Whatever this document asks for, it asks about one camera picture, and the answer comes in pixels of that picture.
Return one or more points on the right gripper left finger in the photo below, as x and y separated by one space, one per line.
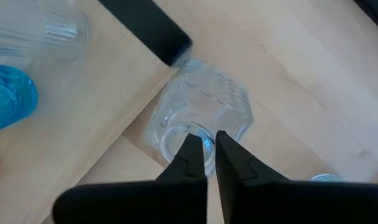
176 199

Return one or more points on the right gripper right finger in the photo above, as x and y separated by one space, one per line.
270 202

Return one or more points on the clear wide-rim glass vase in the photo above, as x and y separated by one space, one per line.
325 177

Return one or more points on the clear square diamond-cut vase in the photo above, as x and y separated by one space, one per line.
207 99

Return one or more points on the teal glass vase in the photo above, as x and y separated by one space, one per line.
8 96

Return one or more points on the slim clear ribbed glass bottle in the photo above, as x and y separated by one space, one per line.
36 28

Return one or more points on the clear acrylic tray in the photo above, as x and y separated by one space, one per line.
83 109

